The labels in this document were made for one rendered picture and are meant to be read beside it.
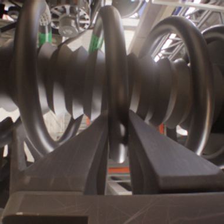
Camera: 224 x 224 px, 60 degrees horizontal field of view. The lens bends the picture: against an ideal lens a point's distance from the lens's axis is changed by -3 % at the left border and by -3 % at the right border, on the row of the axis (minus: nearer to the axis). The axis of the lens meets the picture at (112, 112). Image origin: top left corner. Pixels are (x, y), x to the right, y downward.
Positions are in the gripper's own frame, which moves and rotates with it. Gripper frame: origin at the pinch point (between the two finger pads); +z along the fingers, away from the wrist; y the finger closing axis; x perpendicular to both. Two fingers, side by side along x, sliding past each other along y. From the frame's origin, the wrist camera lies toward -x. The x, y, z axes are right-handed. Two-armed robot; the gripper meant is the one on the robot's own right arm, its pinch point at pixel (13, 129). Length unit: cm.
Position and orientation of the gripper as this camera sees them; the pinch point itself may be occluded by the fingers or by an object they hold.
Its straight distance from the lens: 19.7
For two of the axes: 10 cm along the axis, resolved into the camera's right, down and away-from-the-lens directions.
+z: 1.2, -9.0, -4.3
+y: 9.8, 1.7, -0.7
